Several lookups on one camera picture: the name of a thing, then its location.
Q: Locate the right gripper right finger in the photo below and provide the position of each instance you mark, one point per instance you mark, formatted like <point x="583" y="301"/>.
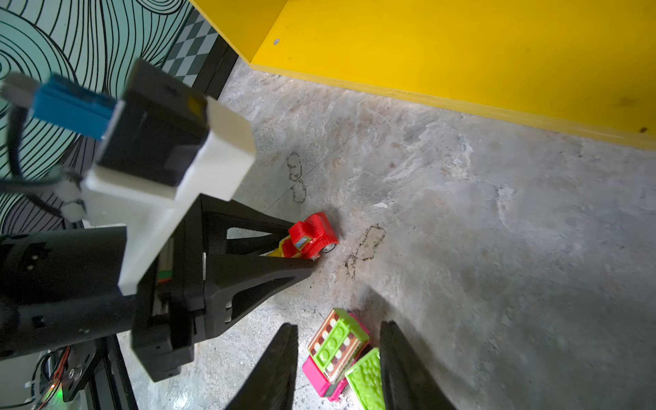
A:
<point x="406" y="382"/>

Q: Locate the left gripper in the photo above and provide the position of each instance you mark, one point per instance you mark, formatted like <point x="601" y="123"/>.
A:
<point x="177" y="307"/>

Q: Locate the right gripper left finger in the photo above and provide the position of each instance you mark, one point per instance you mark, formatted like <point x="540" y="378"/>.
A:
<point x="271" y="384"/>

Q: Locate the green orange flatbed truck toy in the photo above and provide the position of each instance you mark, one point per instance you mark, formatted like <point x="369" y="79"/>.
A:
<point x="365" y="381"/>

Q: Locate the magenta brown truck toy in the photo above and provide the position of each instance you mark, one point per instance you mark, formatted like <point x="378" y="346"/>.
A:
<point x="334" y="349"/>

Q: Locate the red yellow bulldozer toy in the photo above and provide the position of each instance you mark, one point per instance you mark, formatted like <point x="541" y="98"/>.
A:
<point x="308" y="239"/>

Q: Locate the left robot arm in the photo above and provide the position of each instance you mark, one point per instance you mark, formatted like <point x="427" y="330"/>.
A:
<point x="61" y="288"/>

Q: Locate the black white chessboard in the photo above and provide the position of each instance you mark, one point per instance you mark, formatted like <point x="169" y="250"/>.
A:
<point x="200" y="57"/>

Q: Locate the yellow toy shelf unit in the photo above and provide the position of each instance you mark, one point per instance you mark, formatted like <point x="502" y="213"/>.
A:
<point x="585" y="68"/>

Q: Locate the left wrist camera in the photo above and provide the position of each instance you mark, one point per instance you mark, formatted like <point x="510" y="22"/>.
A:
<point x="162" y="145"/>

